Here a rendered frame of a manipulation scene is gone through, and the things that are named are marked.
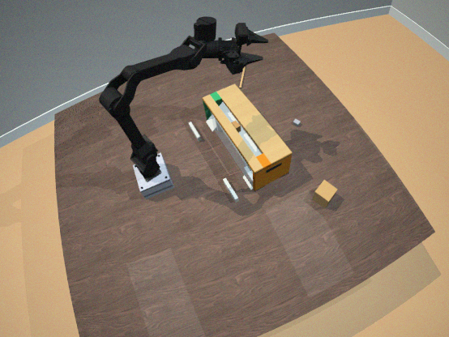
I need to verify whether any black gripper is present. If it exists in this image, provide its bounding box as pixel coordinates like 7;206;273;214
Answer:
215;23;268;69

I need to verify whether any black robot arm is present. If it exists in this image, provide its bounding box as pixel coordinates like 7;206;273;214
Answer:
99;17;243;182

